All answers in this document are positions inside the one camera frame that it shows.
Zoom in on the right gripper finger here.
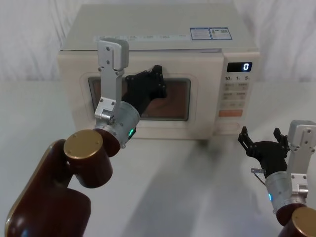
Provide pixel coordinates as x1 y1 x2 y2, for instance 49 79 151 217
273 127 290 153
237 126 255 157

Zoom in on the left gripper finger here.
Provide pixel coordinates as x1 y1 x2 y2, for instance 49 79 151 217
157 73 169 100
125 64 163 82

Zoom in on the oven control panel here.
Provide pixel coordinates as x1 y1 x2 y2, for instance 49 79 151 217
212 50 261 136

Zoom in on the cream microwave oven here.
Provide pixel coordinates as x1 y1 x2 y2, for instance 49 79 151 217
57 4 261 140

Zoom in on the white table cloth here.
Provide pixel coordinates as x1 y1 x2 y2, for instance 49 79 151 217
0 79 316 237

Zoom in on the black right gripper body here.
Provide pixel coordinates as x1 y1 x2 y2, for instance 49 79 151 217
247 140 289 178

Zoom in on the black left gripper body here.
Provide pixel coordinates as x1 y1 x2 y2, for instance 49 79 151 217
121 75 163 117

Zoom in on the thin cable with silver plug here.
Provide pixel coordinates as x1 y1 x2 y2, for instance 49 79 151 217
250 167 269 188

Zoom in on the cream oven door with window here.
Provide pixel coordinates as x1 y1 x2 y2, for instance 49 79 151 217
57 48 225 140

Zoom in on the white curtain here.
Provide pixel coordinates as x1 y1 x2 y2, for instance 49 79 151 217
0 0 316 83

